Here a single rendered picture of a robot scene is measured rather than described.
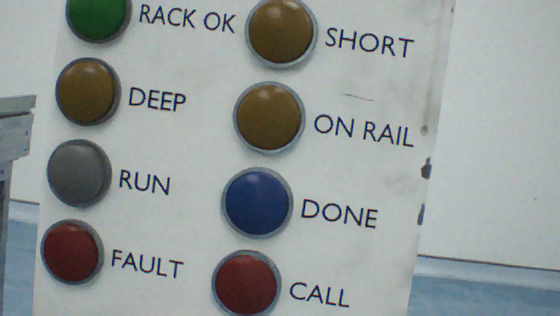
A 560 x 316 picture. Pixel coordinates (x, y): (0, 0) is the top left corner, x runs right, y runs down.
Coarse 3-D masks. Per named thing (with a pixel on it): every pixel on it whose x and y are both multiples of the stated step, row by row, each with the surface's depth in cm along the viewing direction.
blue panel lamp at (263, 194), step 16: (240, 176) 35; (256, 176) 35; (272, 176) 35; (240, 192) 35; (256, 192) 34; (272, 192) 34; (240, 208) 35; (256, 208) 35; (272, 208) 35; (288, 208) 35; (240, 224) 35; (256, 224) 35; (272, 224) 35
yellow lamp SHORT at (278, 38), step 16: (272, 0) 34; (288, 0) 34; (256, 16) 34; (272, 16) 34; (288, 16) 33; (304, 16) 34; (256, 32) 34; (272, 32) 34; (288, 32) 34; (304, 32) 34; (256, 48) 34; (272, 48) 34; (288, 48) 34; (304, 48) 34
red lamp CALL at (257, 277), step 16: (240, 256) 35; (224, 272) 35; (240, 272) 35; (256, 272) 35; (272, 272) 35; (224, 288) 35; (240, 288) 35; (256, 288) 35; (272, 288) 35; (224, 304) 35; (240, 304) 35; (256, 304) 35
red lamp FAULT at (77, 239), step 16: (64, 224) 36; (48, 240) 36; (64, 240) 36; (80, 240) 36; (48, 256) 36; (64, 256) 36; (80, 256) 36; (96, 256) 36; (64, 272) 36; (80, 272) 36
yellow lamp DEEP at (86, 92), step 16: (80, 64) 35; (96, 64) 35; (64, 80) 35; (80, 80) 35; (96, 80) 35; (112, 80) 35; (64, 96) 35; (80, 96) 35; (96, 96) 35; (112, 96) 35; (80, 112) 35; (96, 112) 35
